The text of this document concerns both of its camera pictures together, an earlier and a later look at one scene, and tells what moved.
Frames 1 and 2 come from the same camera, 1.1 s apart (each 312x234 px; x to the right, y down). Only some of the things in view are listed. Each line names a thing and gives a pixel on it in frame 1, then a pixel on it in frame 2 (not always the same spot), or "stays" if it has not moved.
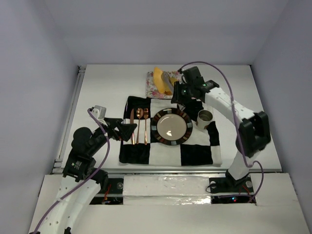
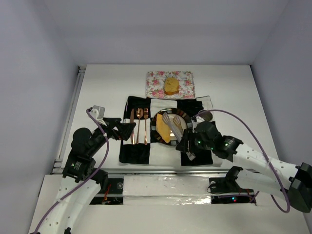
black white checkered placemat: x=203 y=147 stays
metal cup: x=204 y=116 stays
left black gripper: x=116 y=127 stays
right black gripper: x=176 y=95 -> x=186 y=140
